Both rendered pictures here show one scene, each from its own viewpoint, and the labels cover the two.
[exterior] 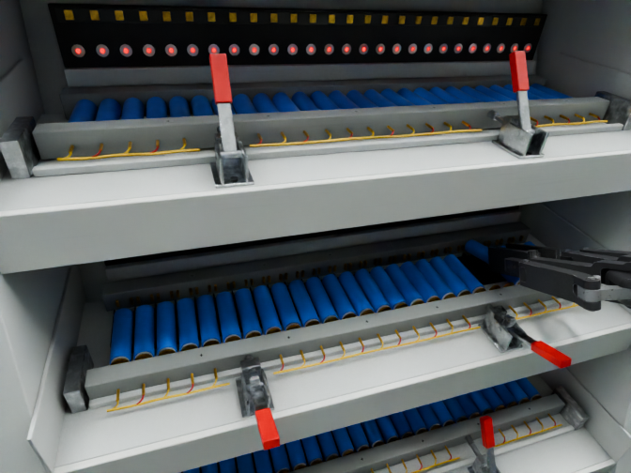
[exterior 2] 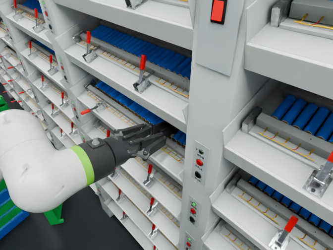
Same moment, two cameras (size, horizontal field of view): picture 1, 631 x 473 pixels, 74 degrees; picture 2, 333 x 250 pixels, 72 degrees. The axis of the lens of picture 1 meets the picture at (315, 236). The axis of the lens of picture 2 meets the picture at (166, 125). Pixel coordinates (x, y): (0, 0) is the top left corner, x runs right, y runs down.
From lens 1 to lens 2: 0.78 m
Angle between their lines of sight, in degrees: 58
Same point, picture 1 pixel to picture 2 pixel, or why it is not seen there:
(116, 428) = (86, 97)
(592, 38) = not seen: hidden behind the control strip
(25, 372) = (73, 78)
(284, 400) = (102, 113)
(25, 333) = (76, 72)
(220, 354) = (102, 96)
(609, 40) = not seen: hidden behind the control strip
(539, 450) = (169, 194)
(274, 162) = (100, 59)
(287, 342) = (111, 103)
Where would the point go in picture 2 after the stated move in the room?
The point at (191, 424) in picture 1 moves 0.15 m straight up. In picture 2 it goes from (91, 105) to (83, 69)
